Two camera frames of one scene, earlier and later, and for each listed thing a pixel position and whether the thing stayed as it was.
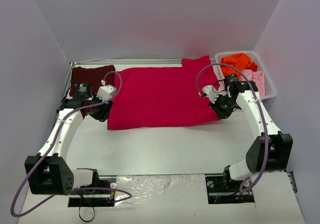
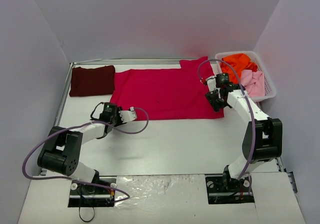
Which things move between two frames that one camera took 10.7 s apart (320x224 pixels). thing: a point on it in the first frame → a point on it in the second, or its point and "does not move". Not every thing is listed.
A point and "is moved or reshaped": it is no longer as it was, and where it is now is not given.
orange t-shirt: (240, 61) does not move
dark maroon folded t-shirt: (92, 76) does not move
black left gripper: (102, 111) → (119, 117)
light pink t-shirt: (258, 77) does not move
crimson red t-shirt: (155, 97) is moved or reshaped
